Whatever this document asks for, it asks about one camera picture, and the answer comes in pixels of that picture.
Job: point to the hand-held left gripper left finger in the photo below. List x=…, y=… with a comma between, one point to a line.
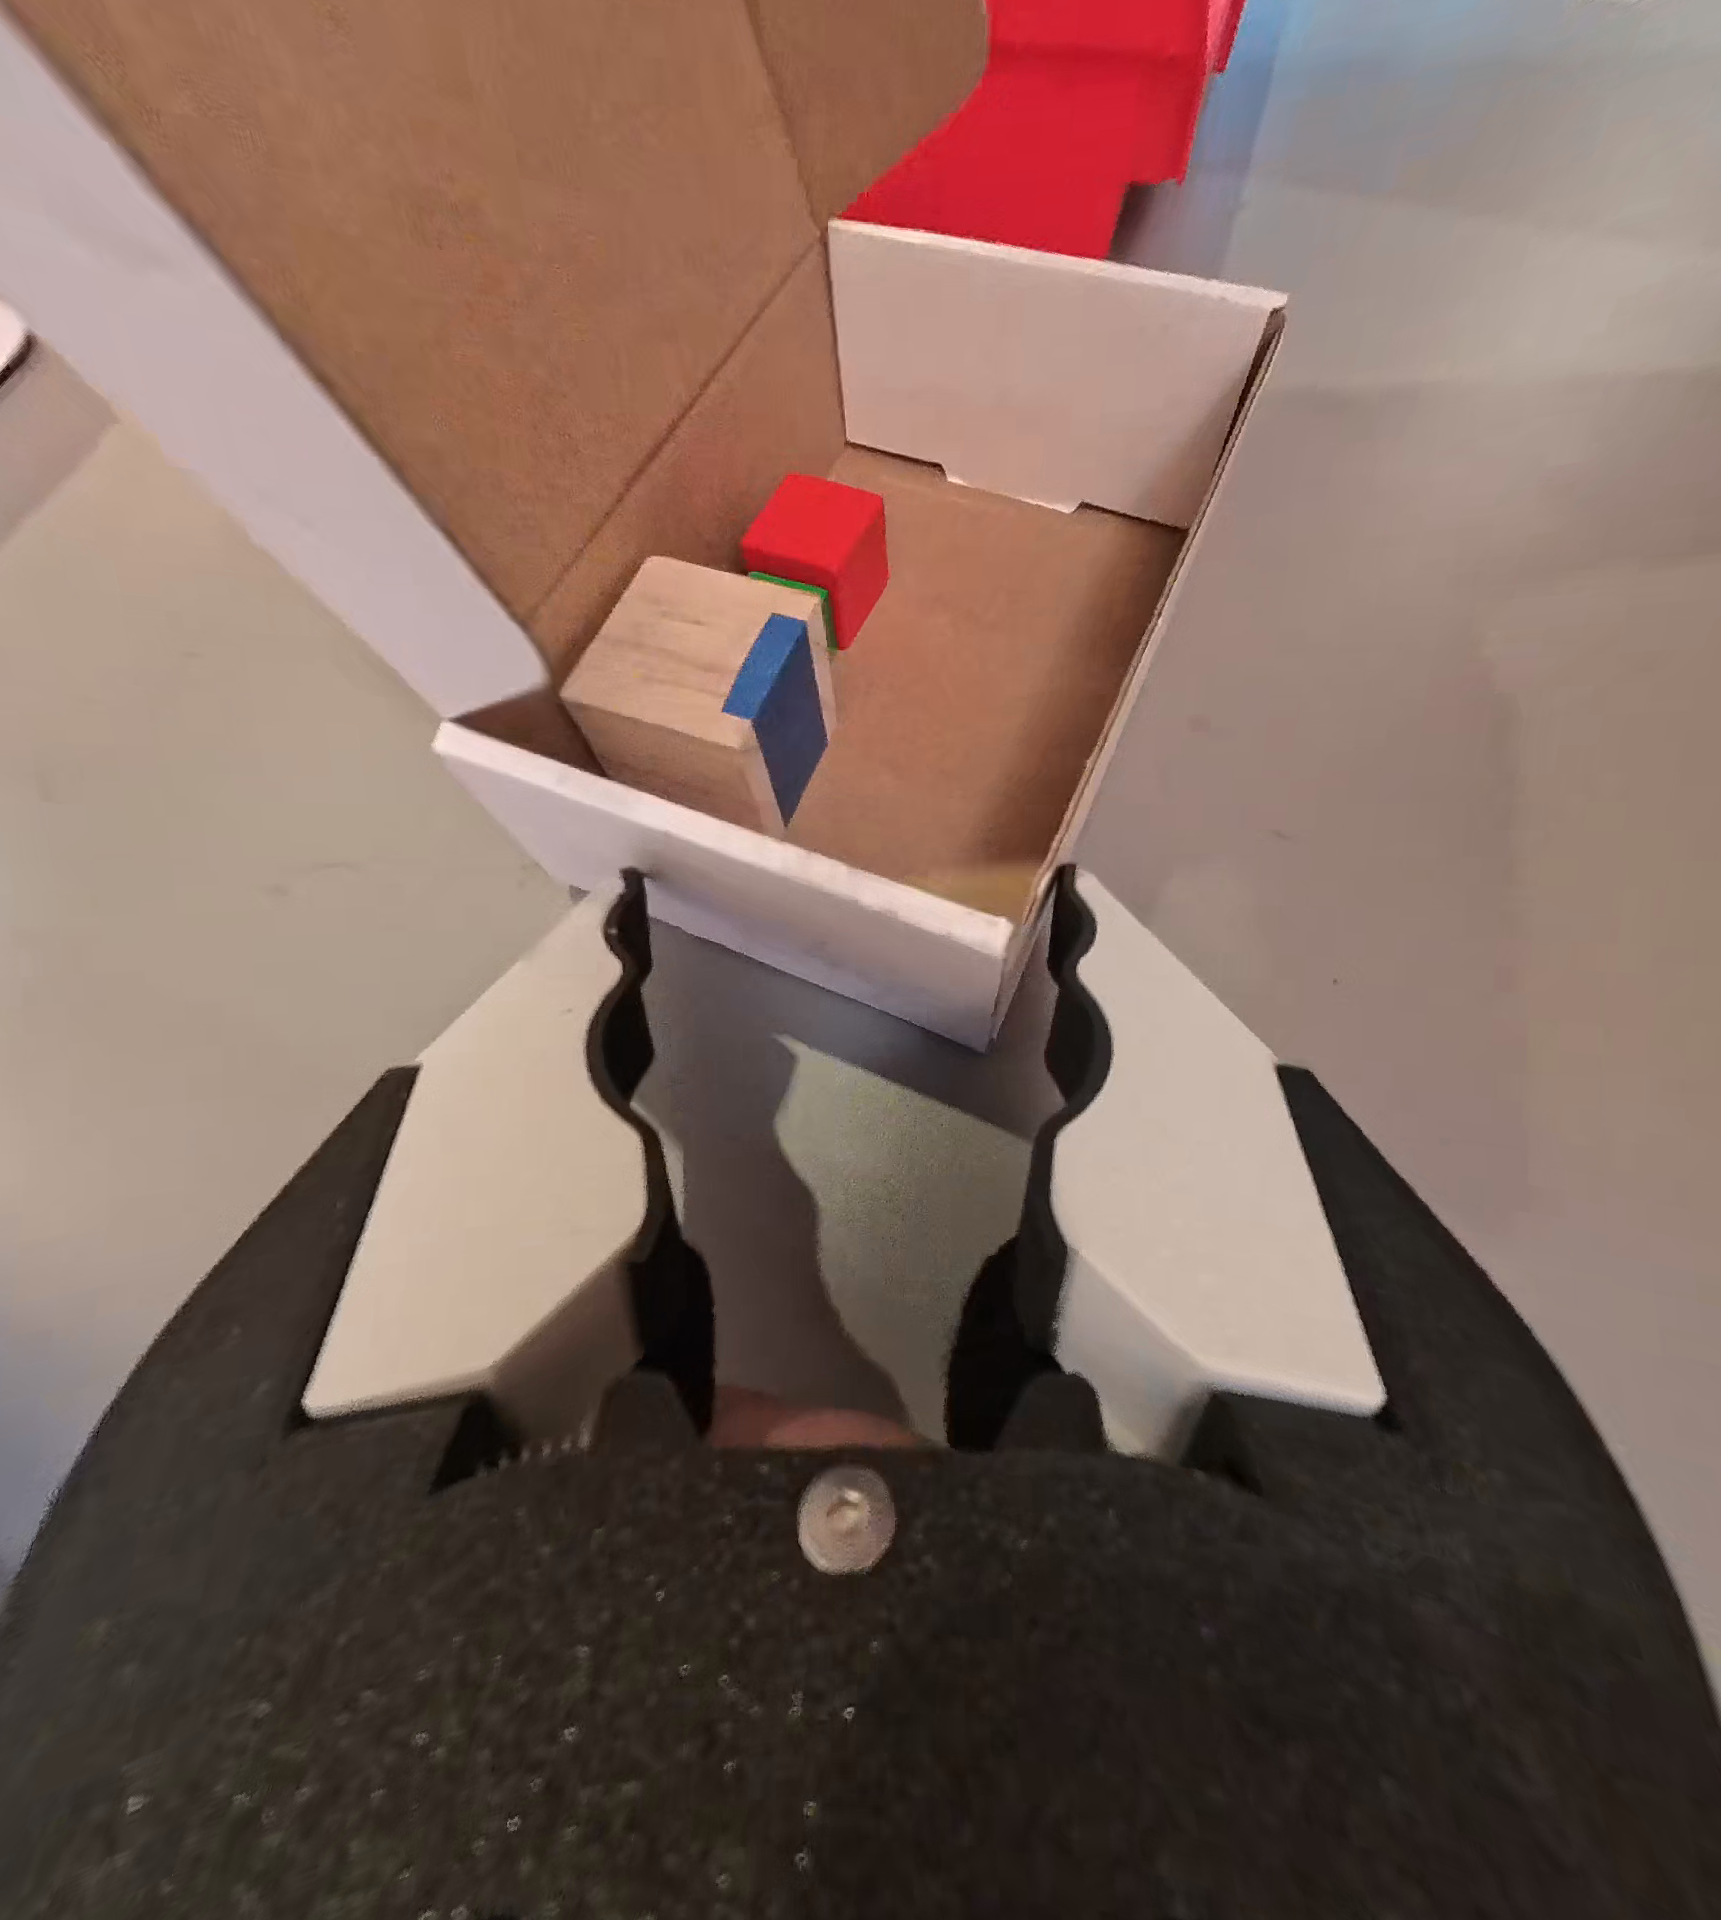
x=485, y=1230

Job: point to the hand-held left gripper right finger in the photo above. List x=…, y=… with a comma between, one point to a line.
x=1206, y=1230

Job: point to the blue wooden block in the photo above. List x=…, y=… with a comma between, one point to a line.
x=665, y=660

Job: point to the white cardboard mailer box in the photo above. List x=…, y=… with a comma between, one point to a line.
x=981, y=674

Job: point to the green cube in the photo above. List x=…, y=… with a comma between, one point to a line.
x=827, y=619

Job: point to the red cube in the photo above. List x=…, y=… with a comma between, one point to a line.
x=815, y=533

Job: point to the red plastic bin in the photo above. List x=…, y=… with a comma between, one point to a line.
x=1041, y=134

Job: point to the grey desk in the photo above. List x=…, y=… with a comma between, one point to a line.
x=1550, y=751

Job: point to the person's left hand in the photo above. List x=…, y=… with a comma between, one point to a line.
x=800, y=1419

